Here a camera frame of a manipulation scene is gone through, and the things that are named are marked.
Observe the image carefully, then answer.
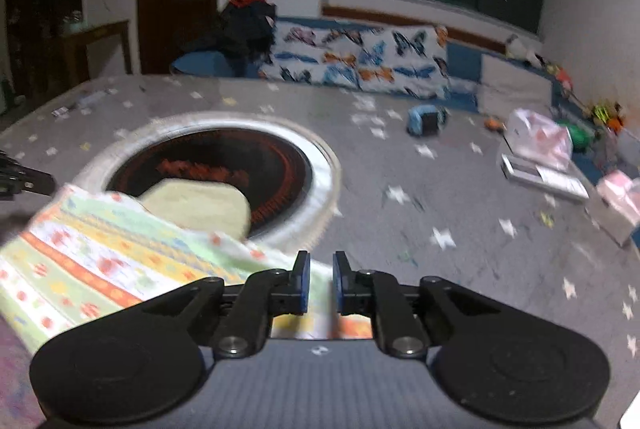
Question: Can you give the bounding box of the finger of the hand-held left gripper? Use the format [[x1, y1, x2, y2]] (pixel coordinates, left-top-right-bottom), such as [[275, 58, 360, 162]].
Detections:
[[0, 151, 56, 200]]

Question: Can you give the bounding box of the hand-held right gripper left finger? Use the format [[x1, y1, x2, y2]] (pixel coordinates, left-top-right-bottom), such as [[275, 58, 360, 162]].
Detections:
[[142, 250, 312, 359]]

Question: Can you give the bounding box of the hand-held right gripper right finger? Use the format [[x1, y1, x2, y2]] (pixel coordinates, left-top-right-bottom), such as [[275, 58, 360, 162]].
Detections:
[[332, 250, 506, 359]]

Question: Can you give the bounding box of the colourful patterned baby garment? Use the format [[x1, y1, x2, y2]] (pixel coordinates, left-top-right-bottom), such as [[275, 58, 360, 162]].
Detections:
[[0, 176, 373, 355]]

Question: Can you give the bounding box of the pile of dark clothes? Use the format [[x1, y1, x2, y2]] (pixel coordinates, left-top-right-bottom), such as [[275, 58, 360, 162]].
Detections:
[[190, 0, 278, 64]]

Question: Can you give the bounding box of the grey star-print tablecloth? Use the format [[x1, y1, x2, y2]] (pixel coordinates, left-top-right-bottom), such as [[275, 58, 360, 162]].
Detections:
[[0, 74, 640, 429]]

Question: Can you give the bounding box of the wooden side table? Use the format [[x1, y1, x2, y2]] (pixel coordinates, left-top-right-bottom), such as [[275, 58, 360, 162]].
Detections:
[[62, 20, 133, 84]]

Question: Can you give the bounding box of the round built-in induction cooker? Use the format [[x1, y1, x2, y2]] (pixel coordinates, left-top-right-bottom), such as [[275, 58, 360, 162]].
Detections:
[[75, 111, 343, 250]]

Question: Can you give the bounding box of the dark wooden cabinet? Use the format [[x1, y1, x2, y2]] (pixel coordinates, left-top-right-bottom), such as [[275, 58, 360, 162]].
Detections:
[[5, 0, 88, 110]]

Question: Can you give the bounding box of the blue toy smartwatch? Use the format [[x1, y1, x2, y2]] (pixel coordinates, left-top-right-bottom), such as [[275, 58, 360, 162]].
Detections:
[[406, 105, 449, 137]]

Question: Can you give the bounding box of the white flat electronic device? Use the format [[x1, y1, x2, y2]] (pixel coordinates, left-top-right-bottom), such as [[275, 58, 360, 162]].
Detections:
[[501, 154, 591, 202]]

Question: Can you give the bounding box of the white pink-print plastic bag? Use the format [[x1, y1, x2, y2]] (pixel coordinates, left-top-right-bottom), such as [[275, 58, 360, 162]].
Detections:
[[505, 109, 573, 170]]

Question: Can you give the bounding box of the blue sofa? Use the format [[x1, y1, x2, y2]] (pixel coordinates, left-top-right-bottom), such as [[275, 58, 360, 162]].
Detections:
[[170, 16, 640, 190]]

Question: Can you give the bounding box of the plain grey cushion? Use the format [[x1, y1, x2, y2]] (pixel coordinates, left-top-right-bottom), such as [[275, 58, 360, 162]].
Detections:
[[477, 54, 556, 117]]

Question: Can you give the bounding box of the green ball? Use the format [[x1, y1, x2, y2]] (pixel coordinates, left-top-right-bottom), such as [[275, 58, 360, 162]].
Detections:
[[557, 121, 593, 152]]

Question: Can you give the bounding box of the pink tissue pack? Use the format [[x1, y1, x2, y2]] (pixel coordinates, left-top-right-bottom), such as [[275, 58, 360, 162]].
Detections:
[[585, 170, 640, 247]]

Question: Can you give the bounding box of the black and white plush toy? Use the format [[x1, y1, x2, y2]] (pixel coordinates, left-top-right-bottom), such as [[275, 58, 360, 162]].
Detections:
[[505, 34, 543, 67]]

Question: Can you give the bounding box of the orange plush toy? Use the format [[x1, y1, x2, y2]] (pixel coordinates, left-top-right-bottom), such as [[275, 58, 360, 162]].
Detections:
[[545, 64, 576, 92]]

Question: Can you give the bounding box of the clear plastic container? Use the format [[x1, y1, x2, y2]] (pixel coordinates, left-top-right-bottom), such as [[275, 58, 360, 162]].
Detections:
[[600, 129, 640, 174]]

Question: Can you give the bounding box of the pile of small colourful toys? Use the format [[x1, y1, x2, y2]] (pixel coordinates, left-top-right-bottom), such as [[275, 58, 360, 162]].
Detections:
[[590, 101, 628, 132]]

